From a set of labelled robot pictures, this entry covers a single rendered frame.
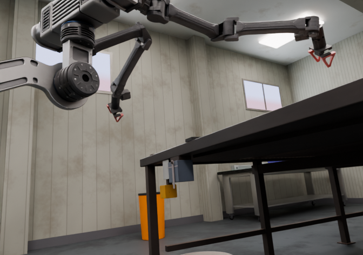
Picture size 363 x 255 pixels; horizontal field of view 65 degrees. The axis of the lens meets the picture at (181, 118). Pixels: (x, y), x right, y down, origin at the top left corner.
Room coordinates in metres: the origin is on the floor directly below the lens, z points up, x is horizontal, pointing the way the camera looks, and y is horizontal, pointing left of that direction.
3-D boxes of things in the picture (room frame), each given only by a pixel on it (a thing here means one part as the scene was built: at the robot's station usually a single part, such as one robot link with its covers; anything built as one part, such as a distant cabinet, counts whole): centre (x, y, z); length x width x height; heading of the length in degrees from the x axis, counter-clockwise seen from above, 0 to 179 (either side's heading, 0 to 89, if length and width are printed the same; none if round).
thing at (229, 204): (5.95, -2.05, 0.51); 2.82 x 1.11 x 1.03; 124
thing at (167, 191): (1.85, 0.12, 0.74); 0.09 x 0.08 x 0.24; 27
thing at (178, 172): (1.69, 0.03, 0.77); 0.14 x 0.11 x 0.18; 27
